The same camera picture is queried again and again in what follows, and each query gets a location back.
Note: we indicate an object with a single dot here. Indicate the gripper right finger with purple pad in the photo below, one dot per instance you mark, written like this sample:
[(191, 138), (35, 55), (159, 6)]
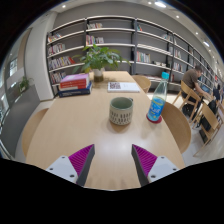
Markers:
[(150, 167)]

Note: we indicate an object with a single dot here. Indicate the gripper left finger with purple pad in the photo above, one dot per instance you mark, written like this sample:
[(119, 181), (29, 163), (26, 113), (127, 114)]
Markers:
[(74, 168)]

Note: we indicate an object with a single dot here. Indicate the clear water bottle blue cap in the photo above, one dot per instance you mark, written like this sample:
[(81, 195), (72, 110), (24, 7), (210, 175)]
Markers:
[(159, 98)]

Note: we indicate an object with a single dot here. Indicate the round red coaster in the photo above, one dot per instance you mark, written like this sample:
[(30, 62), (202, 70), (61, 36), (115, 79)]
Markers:
[(154, 121)]

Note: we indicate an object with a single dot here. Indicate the wooden chair near right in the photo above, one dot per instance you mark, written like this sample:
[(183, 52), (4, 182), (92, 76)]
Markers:
[(178, 125)]

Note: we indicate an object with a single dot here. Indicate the wooden chair near left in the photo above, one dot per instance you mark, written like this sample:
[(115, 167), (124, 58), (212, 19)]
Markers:
[(30, 128)]

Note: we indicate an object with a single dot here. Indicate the green patterned ceramic mug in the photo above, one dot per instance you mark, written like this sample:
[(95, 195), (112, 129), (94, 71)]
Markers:
[(121, 110)]

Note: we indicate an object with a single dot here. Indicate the wooden chair with black bag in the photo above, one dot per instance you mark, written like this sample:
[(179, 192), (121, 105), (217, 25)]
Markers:
[(208, 122)]

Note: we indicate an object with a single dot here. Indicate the seated person in brown shirt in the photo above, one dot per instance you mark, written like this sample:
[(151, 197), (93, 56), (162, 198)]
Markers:
[(190, 78)]

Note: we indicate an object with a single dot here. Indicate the wooden chair under seated person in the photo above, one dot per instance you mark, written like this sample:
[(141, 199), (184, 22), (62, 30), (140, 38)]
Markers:
[(189, 96)]

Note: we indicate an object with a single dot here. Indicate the stack of red blue books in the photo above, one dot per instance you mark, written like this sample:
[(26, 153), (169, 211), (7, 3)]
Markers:
[(76, 84)]

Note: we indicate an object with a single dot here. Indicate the wooden chair far right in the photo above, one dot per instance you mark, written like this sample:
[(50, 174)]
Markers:
[(143, 82)]

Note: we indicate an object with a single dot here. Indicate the open white magazine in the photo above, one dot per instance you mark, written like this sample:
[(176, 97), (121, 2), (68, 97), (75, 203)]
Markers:
[(123, 87)]

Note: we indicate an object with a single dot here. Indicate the small plant on ledge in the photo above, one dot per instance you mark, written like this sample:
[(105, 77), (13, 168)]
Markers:
[(24, 84)]

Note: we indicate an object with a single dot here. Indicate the potted green plant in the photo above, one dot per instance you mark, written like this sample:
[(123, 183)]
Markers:
[(97, 59)]

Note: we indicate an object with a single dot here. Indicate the large grey bookshelf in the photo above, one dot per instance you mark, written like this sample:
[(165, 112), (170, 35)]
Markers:
[(147, 49)]

